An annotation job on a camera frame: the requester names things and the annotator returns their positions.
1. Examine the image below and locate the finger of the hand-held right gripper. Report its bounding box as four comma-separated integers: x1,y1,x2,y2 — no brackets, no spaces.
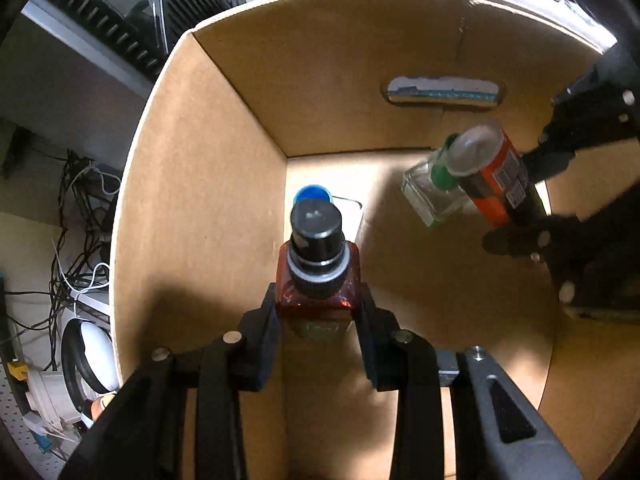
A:
482,212,640,321
520,35,640,183

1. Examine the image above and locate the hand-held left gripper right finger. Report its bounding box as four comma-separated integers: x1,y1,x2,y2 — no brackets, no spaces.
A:
352,282,583,480

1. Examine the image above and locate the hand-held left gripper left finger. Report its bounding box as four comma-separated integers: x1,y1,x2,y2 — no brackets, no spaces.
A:
57,282,281,480

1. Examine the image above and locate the orange black spray can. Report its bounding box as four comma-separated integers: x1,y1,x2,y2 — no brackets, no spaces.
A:
445,125,551,228

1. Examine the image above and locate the red bottle black cap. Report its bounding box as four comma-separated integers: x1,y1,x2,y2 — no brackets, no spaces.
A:
276,199,362,343

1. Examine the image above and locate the green cap glass bottle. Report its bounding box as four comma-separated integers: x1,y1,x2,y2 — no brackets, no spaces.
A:
402,132,473,228

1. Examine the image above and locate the blue cap glass bottle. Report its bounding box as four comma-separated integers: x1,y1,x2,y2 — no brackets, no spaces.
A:
292,185,365,246

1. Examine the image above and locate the brown printed cardboard box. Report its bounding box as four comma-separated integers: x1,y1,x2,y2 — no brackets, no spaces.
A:
110,0,618,480

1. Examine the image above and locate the white round device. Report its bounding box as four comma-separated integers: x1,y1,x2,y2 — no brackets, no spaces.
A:
60,317,121,396

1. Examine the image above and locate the black computer case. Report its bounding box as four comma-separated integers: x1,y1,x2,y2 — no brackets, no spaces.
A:
22,0,236,78

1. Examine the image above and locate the bundle of cables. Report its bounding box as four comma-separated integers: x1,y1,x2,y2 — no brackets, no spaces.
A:
50,147,121,311

